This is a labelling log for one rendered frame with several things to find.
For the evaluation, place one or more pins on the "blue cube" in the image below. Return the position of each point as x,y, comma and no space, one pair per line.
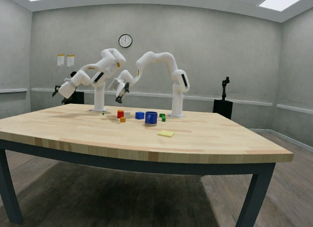
139,115

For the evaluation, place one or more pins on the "dark blue mug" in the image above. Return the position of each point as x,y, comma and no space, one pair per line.
150,118

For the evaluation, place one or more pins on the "orange wooden cube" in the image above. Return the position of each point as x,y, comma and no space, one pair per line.
123,119

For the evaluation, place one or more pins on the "red cube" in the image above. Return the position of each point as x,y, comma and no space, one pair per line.
120,114

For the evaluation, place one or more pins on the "pale yellow square tile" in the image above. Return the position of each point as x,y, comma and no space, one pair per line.
166,133

